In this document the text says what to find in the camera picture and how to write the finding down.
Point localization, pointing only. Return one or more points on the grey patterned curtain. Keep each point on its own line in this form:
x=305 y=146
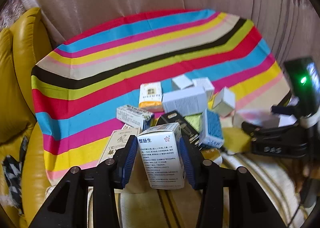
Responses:
x=17 y=5

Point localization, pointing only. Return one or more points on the white speckled box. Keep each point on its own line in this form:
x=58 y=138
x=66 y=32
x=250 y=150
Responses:
x=205 y=86

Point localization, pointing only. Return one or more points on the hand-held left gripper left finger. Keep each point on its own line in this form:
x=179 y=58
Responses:
x=128 y=159

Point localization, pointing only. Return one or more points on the yellow cushion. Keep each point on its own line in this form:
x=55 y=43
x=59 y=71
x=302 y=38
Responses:
x=20 y=93

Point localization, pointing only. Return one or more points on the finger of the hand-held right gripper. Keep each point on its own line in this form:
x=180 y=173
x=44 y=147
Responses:
x=283 y=110
x=270 y=131

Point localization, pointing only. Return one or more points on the white box blue print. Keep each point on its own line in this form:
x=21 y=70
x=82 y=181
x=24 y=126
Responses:
x=162 y=158

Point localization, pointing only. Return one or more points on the small white box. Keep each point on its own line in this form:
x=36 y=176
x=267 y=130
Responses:
x=182 y=82

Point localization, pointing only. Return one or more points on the striped colourful tablecloth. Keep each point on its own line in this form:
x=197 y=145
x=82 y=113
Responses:
x=112 y=50

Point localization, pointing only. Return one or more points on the black white patterned cloth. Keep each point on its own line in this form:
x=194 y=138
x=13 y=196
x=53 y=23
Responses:
x=13 y=168

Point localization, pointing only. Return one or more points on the gold box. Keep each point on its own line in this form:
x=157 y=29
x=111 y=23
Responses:
x=212 y=155

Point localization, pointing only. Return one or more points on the small printed box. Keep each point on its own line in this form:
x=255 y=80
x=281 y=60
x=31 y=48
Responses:
x=130 y=127

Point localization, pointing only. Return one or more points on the white beige cube box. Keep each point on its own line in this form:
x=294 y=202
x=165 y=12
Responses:
x=224 y=103

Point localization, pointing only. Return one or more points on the white green box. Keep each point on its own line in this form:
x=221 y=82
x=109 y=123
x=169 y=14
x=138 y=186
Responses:
x=133 y=115

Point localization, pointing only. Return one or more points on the orange white box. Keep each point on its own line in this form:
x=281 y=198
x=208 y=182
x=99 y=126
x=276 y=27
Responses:
x=150 y=96

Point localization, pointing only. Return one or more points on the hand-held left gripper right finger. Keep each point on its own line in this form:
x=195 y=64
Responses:
x=187 y=165

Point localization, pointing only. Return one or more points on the blurred white box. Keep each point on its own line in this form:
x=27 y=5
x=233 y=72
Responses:
x=260 y=118

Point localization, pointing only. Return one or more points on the small white object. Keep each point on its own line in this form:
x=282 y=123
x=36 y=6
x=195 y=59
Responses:
x=28 y=1

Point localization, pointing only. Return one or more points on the plain beige box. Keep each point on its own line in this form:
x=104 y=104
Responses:
x=237 y=119

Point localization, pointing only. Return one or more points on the black box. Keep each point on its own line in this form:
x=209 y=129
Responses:
x=172 y=119

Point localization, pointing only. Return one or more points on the yellow sponge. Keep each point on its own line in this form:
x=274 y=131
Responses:
x=236 y=139

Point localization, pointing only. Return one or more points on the large white box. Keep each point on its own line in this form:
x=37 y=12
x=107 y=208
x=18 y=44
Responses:
x=183 y=100

